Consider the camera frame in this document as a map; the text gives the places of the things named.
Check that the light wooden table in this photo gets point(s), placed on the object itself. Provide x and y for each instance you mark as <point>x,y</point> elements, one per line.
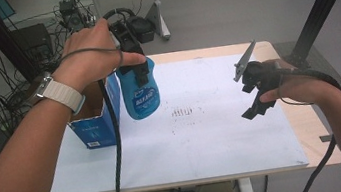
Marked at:
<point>303,117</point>

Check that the blue detergent bottle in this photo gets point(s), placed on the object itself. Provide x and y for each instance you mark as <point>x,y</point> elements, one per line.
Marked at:
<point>142,103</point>

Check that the white table mat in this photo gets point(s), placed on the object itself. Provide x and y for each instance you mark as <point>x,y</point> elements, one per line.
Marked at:
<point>199,145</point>

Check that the black box on floor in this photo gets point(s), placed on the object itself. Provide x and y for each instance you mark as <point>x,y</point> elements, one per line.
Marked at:
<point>33,41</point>

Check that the wristwatch with white band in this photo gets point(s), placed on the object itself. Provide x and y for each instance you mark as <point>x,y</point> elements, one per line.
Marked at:
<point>64,94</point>

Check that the person's left hand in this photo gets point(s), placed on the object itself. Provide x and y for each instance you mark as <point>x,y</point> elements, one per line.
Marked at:
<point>85,57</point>

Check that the black tape strip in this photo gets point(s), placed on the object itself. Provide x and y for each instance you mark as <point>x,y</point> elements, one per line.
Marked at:
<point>326,138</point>

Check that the grey floor mat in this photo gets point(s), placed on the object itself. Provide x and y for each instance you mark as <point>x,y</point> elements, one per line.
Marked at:
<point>321,58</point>

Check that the person's right hand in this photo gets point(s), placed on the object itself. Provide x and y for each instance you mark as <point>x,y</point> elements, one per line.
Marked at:
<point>298,88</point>

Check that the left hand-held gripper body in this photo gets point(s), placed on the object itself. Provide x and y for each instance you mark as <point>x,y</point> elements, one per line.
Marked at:
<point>131,36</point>

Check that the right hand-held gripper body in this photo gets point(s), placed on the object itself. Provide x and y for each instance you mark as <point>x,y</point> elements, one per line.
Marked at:
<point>261,76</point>

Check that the black computer tower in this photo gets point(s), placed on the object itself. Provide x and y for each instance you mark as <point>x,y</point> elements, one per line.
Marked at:
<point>72,12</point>

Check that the blue cardboard box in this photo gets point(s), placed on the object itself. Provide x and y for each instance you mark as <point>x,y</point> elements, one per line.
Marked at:
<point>96,130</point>

